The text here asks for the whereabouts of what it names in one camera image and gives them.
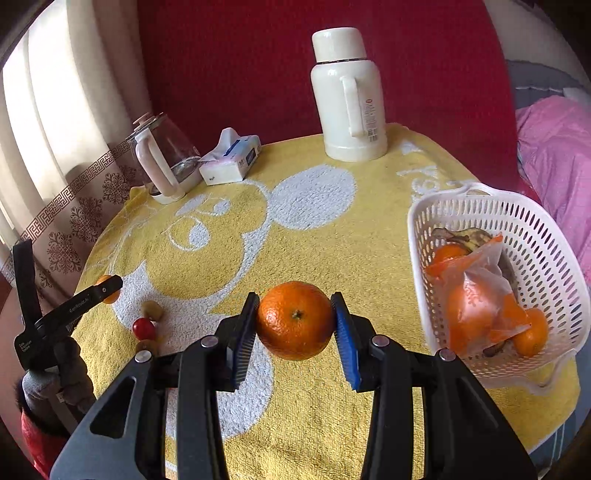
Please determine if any round orange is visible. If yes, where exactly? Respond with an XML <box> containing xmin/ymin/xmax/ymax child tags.
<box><xmin>96</xmin><ymin>275</ymin><xmax>122</xmax><ymax>304</ymax></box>

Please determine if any white tissue pack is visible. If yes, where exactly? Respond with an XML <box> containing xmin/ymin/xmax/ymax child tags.
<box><xmin>198</xmin><ymin>128</ymin><xmax>262</xmax><ymax>186</ymax></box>

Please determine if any plastic bag of oranges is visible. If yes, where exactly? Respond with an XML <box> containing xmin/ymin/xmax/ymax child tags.
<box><xmin>425</xmin><ymin>234</ymin><xmax>532</xmax><ymax>356</ymax></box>

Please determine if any blue striped tablecloth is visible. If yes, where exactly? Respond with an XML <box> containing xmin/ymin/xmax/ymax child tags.
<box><xmin>526</xmin><ymin>406</ymin><xmax>580</xmax><ymax>467</ymax></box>

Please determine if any patterned beige curtain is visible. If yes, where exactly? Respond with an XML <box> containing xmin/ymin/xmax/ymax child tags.
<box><xmin>0</xmin><ymin>0</ymin><xmax>155</xmax><ymax>324</ymax></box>

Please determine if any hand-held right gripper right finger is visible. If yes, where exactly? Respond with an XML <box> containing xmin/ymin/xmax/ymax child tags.
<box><xmin>330</xmin><ymin>292</ymin><xmax>539</xmax><ymax>480</ymax></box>

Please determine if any yellow printed towel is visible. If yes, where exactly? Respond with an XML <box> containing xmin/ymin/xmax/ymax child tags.
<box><xmin>74</xmin><ymin>122</ymin><xmax>580</xmax><ymax>480</ymax></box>

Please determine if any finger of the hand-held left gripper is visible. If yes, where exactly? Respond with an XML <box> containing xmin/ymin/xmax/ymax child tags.
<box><xmin>68</xmin><ymin>274</ymin><xmax>124</xmax><ymax>325</ymax></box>

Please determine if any cream thermos flask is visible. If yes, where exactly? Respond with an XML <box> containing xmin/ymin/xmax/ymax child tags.
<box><xmin>310</xmin><ymin>27</ymin><xmax>389</xmax><ymax>162</ymax></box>

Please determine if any small orange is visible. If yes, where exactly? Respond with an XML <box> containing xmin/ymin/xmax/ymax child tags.
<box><xmin>512</xmin><ymin>308</ymin><xmax>550</xmax><ymax>357</ymax></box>

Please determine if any large oval orange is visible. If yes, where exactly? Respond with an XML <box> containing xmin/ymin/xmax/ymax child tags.
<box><xmin>256</xmin><ymin>281</ymin><xmax>334</xmax><ymax>361</ymax></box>

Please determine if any red quilted mattress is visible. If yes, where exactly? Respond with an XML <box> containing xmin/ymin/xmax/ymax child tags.
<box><xmin>136</xmin><ymin>0</ymin><xmax>520</xmax><ymax>195</ymax></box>

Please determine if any person's left hand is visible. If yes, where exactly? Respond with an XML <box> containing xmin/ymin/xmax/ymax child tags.
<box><xmin>21</xmin><ymin>337</ymin><xmax>96</xmax><ymax>418</ymax></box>

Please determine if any pink dotted blanket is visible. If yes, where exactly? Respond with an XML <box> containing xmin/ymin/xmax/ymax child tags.
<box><xmin>515</xmin><ymin>95</ymin><xmax>591</xmax><ymax>241</ymax></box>

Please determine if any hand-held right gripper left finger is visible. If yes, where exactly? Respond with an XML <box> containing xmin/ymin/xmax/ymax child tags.
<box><xmin>50</xmin><ymin>291</ymin><xmax>260</xmax><ymax>480</ymax></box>

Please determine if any glass kettle with white handle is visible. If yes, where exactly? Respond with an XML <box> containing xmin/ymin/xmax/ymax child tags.
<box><xmin>126</xmin><ymin>112</ymin><xmax>201</xmax><ymax>205</ymax></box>

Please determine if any white plastic basket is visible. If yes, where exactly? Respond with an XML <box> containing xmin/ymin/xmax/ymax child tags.
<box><xmin>407</xmin><ymin>182</ymin><xmax>578</xmax><ymax>397</ymax></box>

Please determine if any grey bed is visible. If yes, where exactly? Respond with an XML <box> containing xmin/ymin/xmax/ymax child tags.
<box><xmin>505</xmin><ymin>60</ymin><xmax>591</xmax><ymax>100</ymax></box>

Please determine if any person's left forearm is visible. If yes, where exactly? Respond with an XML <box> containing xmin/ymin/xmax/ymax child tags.
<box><xmin>17</xmin><ymin>397</ymin><xmax>72</xmax><ymax>478</ymax></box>

